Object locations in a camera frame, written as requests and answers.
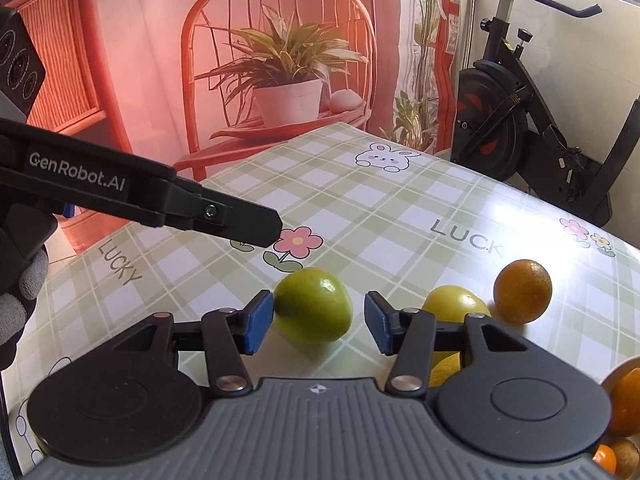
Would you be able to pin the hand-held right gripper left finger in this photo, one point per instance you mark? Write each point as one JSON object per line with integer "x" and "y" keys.
{"x": 257, "y": 322}

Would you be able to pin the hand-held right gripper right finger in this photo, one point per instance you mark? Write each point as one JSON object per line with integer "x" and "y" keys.
{"x": 378, "y": 322}

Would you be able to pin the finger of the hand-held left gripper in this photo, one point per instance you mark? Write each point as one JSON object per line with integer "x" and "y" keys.
{"x": 240, "y": 220}

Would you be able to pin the green lime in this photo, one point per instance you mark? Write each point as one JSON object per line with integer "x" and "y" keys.
{"x": 312, "y": 307}

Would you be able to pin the cream round plate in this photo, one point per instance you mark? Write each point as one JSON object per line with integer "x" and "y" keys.
{"x": 604, "y": 384}

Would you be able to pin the small orange tangerine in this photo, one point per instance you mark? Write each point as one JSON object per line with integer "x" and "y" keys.
{"x": 605, "y": 460}

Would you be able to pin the small brown round fruit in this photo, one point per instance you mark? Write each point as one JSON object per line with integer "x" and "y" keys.
{"x": 629, "y": 460}

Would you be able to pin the person's left hand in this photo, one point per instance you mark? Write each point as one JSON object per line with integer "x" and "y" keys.
{"x": 15, "y": 317}

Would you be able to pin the yellow-green round fruit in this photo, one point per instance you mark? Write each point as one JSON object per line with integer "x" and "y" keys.
{"x": 457, "y": 305}

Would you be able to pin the large yellow lemon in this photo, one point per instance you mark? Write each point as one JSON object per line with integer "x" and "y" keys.
{"x": 446, "y": 372}

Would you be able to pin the checked bunny print tablecloth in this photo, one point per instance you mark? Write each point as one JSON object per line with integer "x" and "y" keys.
{"x": 375, "y": 210}

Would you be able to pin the printed plant and chair backdrop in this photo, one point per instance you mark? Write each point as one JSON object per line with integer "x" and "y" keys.
{"x": 150, "y": 60}

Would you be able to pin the green-tinged orange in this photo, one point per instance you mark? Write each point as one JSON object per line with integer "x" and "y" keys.
{"x": 522, "y": 290}

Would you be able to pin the black exercise bike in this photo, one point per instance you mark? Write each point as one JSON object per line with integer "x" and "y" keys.
{"x": 495, "y": 125}

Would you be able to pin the large dark orange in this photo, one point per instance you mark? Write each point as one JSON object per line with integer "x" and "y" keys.
{"x": 627, "y": 405}

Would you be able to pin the white stand pole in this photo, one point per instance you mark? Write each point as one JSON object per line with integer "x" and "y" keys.
{"x": 472, "y": 15}

